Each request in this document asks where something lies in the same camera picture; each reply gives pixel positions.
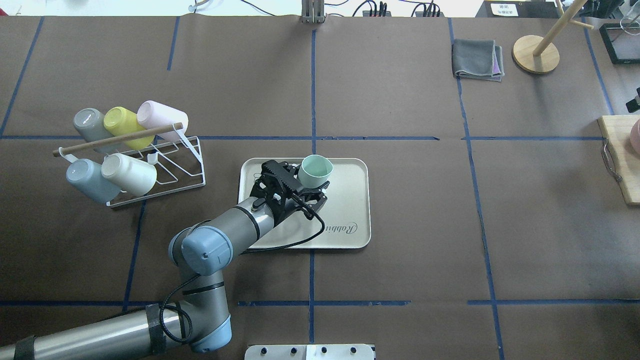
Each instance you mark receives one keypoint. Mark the yellow cup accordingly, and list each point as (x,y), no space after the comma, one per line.
(120,121)

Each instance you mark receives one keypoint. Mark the grey aluminium post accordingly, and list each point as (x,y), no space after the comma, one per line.
(313,11)

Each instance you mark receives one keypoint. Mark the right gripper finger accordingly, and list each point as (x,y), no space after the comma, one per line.
(633,105)

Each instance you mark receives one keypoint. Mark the beige rabbit serving tray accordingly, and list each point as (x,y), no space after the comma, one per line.
(346,213)

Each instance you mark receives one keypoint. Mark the wooden mug tree stand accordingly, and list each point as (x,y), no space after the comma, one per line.
(538,55)

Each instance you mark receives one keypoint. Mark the pink cup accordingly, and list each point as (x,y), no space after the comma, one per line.
(152,114)

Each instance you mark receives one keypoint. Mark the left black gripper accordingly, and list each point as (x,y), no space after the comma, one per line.
(289,207)

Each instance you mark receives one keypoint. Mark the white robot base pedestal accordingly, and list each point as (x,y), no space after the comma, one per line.
(336,351)

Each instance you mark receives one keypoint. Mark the wooden cutting board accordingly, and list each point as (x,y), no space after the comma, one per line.
(621,161)

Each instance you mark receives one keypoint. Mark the white wire cup rack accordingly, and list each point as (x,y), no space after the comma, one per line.
(179,165)

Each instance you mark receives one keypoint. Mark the grey folded cloth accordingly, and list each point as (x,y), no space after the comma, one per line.
(479,59)

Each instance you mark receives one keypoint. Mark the blue cup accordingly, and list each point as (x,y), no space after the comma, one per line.
(86,176)

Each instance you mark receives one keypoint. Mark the mint green cup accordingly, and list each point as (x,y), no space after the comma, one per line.
(314,170)

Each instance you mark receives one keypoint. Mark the beige cup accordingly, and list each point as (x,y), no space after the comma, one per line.
(134,176)

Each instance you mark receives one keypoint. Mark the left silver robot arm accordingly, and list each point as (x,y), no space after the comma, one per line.
(201,252)

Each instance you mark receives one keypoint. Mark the grey cup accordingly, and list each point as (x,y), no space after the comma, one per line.
(89,123)

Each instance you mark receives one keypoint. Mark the pink ice bowl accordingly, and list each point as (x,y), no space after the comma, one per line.
(635,137)

